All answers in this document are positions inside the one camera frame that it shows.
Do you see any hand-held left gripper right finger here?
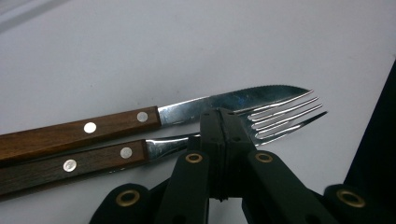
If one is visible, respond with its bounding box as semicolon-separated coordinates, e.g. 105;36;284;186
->
219;107;258;200

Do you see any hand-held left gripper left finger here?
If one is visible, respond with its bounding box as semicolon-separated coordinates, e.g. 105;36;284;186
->
199;107;226;200

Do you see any wooden handled fork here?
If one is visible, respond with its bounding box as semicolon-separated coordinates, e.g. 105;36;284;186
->
0;90;329;203

